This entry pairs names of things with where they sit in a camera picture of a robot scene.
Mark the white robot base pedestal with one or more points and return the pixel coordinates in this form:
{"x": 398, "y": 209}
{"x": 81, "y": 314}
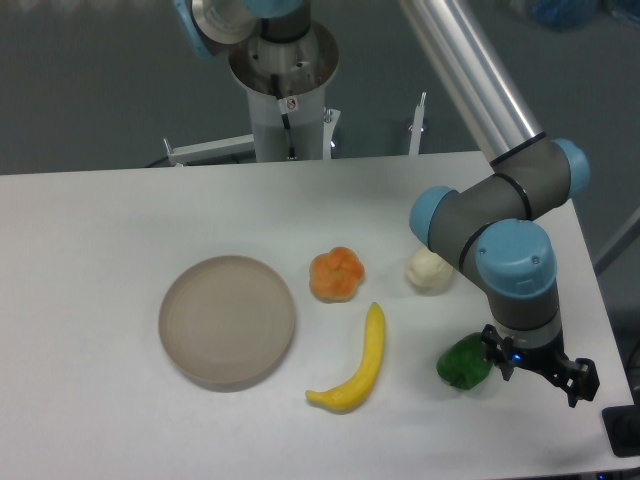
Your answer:
{"x": 285, "y": 86}

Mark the white toy garlic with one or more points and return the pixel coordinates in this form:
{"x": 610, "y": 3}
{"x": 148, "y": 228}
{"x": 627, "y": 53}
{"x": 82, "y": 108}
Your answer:
{"x": 427, "y": 272}

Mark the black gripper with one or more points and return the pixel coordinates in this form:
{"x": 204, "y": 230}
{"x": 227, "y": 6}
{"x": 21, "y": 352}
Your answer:
{"x": 578, "y": 378}

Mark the green toy bell pepper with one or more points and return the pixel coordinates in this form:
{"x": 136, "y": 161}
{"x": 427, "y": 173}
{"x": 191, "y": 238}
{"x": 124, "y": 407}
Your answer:
{"x": 463, "y": 365}

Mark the black device at table edge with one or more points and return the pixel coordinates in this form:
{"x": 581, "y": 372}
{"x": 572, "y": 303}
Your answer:
{"x": 622, "y": 427}

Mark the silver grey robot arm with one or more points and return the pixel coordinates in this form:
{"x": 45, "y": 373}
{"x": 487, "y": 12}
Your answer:
{"x": 489, "y": 232}

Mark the blue object in background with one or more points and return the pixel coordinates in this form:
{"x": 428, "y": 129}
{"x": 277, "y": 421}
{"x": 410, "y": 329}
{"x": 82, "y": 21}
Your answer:
{"x": 563, "y": 15}

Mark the white left support bracket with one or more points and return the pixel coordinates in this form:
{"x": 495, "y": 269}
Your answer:
{"x": 208, "y": 152}

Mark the beige round plate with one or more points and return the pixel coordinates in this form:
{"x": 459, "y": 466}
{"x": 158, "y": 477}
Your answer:
{"x": 227, "y": 323}

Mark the white right support bracket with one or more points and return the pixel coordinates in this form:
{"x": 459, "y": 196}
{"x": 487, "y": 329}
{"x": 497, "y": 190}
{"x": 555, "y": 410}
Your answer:
{"x": 417, "y": 126}

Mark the white support bracket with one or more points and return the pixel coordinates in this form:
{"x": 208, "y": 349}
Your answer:
{"x": 208, "y": 152}
{"x": 417, "y": 126}

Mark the yellow toy banana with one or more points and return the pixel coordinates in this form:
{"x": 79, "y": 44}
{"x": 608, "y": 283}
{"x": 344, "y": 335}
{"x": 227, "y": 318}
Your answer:
{"x": 353, "y": 392}

